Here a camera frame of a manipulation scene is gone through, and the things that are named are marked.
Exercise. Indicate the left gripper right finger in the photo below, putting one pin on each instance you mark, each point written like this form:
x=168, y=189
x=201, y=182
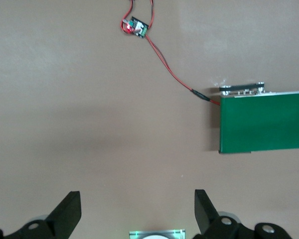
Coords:
x=209, y=221

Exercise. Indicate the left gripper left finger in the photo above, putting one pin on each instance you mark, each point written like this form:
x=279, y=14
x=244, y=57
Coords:
x=62, y=216

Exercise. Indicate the small motor controller board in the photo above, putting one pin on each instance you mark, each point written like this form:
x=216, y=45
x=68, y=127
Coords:
x=138, y=26

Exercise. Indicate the green conveyor belt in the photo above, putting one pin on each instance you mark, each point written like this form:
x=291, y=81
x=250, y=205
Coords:
x=264, y=122

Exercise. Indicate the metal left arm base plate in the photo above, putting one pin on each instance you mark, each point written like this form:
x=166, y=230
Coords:
x=134, y=234

